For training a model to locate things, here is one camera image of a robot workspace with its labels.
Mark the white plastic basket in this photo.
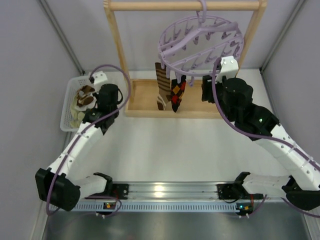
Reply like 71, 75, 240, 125
60, 75, 97, 132

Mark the aluminium mounting rail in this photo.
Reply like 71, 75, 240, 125
74, 181, 306, 201

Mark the brown striped sock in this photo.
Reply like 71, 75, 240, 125
75, 85, 96, 107
155, 62, 171, 111

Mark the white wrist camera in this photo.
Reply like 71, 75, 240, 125
89, 71, 108, 86
215, 55, 239, 83

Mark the purple round clip hanger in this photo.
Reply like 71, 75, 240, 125
157, 0, 244, 85

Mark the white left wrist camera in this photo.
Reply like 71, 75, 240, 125
89, 71, 108, 86

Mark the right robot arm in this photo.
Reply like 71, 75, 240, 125
201, 75, 320, 211

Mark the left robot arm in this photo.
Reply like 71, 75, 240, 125
35, 83, 123, 211

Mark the pale green sock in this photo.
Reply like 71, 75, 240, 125
69, 102, 85, 128

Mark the white slotted cable duct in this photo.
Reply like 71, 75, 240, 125
49, 201, 306, 213

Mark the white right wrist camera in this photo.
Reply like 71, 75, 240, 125
215, 55, 239, 83

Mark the wooden hanger rack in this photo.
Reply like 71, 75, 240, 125
103, 0, 268, 119

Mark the white sock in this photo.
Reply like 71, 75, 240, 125
75, 91, 97, 112

